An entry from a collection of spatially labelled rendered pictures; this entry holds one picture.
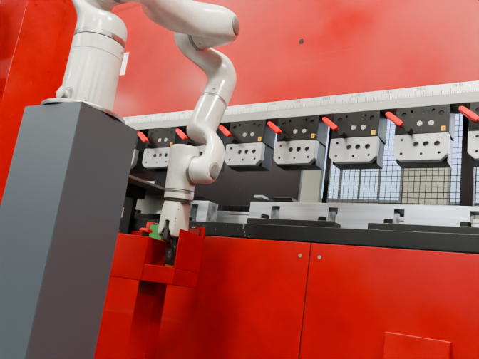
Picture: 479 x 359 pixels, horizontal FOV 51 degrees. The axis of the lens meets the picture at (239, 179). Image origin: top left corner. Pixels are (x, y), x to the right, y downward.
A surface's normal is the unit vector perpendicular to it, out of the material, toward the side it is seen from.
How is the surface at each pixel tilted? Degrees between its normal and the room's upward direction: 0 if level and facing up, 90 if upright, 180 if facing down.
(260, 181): 90
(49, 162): 90
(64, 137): 90
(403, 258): 90
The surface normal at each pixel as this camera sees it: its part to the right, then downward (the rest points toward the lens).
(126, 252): -0.32, -0.25
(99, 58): 0.49, -0.13
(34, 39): 0.84, 0.00
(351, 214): -0.53, -0.26
